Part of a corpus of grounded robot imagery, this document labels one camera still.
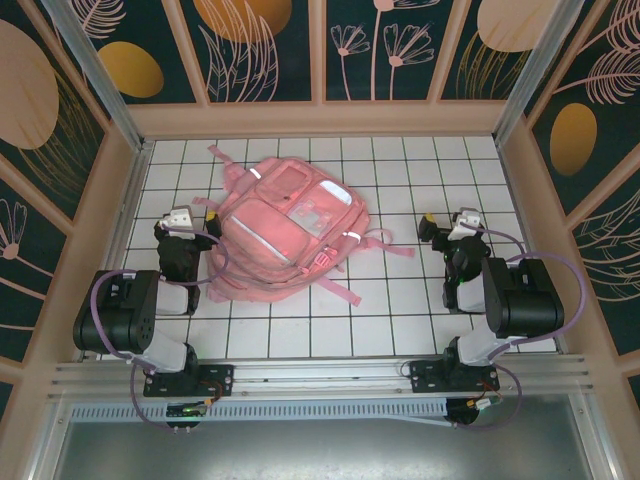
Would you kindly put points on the aluminium mounting rail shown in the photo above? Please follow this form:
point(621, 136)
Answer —
point(325, 375)

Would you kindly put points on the aluminium side rail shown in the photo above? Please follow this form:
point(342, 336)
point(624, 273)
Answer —
point(125, 215)

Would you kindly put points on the pink backpack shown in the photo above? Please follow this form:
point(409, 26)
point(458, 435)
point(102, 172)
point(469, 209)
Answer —
point(270, 225)

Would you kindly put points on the aluminium frame post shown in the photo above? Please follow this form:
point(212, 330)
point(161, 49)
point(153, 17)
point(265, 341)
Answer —
point(106, 85)
point(531, 75)

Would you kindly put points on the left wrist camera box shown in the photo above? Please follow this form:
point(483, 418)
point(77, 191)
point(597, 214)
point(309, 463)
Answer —
point(179, 220)

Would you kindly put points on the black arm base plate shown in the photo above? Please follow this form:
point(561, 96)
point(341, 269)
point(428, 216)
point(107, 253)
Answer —
point(160, 387)
point(425, 382)

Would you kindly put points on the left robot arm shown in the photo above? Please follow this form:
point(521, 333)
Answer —
point(120, 310)

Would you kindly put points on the grey metal sheet panel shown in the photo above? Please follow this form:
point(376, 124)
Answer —
point(320, 450)

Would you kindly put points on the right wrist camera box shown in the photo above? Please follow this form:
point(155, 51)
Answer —
point(466, 221)

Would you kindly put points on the small controller board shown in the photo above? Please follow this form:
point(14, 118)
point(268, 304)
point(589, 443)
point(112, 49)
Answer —
point(185, 410)
point(475, 405)

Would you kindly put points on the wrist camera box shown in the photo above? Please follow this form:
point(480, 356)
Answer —
point(179, 220)
point(466, 221)

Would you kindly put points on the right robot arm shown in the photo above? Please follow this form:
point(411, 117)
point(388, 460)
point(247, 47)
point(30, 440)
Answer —
point(530, 300)

